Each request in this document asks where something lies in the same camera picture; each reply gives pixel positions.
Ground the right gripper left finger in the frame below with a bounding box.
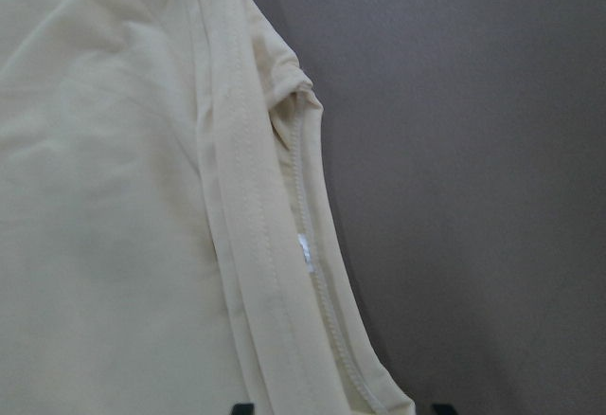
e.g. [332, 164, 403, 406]
[230, 403, 256, 415]

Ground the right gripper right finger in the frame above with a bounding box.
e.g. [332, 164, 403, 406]
[431, 403, 455, 415]

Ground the cream long-sleeve printed t-shirt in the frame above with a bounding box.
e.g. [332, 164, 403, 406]
[1, 0, 416, 414]

